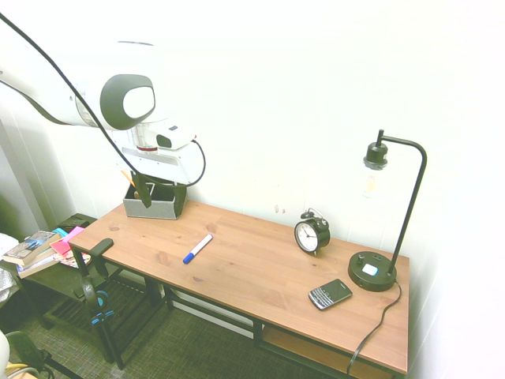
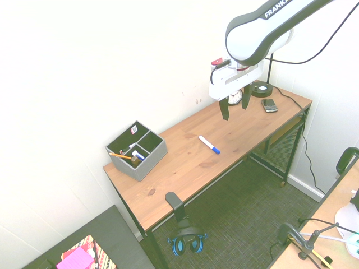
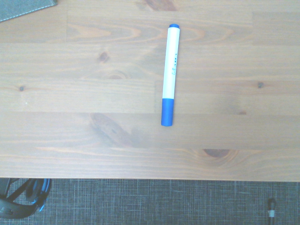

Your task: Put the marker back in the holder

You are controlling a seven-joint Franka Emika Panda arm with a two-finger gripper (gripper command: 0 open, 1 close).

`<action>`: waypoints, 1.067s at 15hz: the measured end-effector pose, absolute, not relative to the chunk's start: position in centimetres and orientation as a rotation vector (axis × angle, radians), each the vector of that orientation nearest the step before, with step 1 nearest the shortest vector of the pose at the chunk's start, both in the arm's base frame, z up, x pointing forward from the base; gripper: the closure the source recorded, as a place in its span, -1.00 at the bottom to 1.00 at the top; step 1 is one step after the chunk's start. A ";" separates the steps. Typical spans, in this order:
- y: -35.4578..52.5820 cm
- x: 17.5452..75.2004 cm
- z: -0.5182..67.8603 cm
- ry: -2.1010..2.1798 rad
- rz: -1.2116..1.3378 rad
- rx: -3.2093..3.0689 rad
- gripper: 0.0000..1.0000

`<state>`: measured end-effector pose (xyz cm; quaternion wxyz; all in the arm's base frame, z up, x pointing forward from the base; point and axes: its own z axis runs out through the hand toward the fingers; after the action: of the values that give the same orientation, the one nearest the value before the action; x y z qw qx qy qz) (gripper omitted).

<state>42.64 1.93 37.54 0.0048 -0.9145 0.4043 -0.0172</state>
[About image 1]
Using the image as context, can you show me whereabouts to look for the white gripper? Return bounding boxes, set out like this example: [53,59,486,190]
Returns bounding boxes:
[111,140,204,209]

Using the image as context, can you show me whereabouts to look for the white marker with blue cap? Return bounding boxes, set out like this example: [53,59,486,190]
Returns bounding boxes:
[181,233,215,265]

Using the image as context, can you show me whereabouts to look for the grey fabric pen holder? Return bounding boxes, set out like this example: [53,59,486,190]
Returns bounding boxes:
[122,177,189,221]

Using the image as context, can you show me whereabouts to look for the pink sticky note pad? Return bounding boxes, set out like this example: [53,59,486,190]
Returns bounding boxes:
[49,225,86,257]

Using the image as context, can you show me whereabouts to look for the black and blue headphones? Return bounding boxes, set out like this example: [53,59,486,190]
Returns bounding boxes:
[80,272,116,327]

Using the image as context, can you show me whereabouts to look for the paperback book with photo cover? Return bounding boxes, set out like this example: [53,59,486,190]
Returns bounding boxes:
[2,231,62,266]

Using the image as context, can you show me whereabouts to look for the dark low side table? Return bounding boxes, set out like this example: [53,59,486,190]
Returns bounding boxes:
[0,212,166,356]

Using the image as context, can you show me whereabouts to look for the tan book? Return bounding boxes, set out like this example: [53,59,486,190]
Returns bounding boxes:
[16,256,60,280]

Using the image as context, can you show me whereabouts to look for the black twin-bell alarm clock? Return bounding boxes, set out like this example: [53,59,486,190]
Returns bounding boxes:
[293,208,331,257]

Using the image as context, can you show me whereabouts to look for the wooden desk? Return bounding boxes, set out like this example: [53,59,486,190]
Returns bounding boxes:
[69,245,407,379]

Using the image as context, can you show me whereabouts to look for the black keypad smartphone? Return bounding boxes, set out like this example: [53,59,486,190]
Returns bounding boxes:
[307,278,354,312]

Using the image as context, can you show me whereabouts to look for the clear lamp light bulb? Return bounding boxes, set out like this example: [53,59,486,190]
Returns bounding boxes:
[361,171,379,199]

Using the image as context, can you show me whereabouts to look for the black desk lamp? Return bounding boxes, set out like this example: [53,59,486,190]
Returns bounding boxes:
[346,129,428,293]

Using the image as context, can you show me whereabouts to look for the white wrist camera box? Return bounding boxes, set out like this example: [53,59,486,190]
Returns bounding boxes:
[155,123,197,152]

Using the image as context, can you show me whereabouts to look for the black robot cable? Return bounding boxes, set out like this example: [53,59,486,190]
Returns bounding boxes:
[0,12,208,188]

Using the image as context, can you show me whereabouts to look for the black lamp power cable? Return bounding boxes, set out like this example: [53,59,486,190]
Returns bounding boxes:
[346,279,403,376]

